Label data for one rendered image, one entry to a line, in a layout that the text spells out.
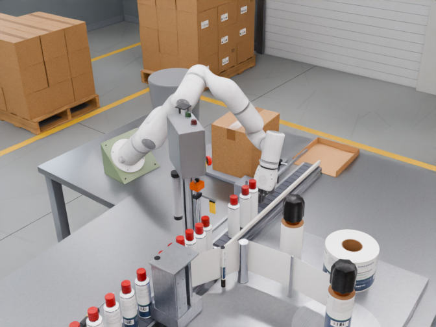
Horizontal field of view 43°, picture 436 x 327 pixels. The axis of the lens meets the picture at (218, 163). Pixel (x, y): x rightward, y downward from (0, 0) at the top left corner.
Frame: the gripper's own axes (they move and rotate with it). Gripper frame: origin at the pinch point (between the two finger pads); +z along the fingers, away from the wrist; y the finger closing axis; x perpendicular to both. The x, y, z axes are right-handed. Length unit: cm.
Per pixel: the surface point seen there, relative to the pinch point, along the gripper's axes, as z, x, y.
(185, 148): -28, -62, -3
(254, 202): -0.5, -10.8, 2.1
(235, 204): -2.1, -26.5, 1.8
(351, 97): -29, 356, -96
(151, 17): -72, 250, -298
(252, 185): -8.7, -13.4, 1.1
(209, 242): 11.6, -41.6, 1.9
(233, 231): 10.6, -23.2, 1.6
